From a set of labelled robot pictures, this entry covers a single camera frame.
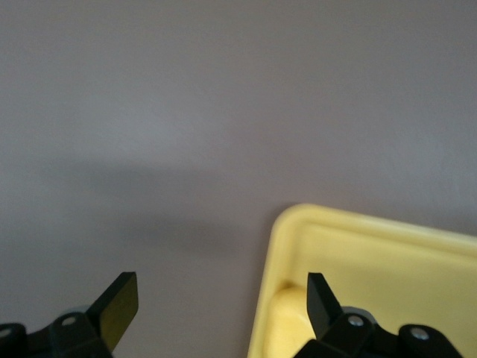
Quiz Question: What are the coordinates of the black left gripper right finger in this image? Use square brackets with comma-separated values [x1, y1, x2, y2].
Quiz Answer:
[292, 271, 465, 358]

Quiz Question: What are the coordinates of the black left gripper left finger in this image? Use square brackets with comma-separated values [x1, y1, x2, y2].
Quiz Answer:
[0, 271, 139, 358]

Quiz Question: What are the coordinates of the yellow potato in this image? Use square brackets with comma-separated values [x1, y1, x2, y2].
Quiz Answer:
[262, 286, 318, 358]

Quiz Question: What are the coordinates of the yellow plastic tray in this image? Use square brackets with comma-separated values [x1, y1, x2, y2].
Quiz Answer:
[246, 203, 477, 358]

